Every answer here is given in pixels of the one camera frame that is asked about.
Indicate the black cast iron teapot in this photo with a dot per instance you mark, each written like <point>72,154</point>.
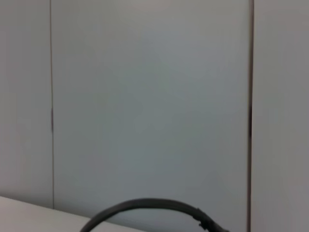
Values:
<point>149,203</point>

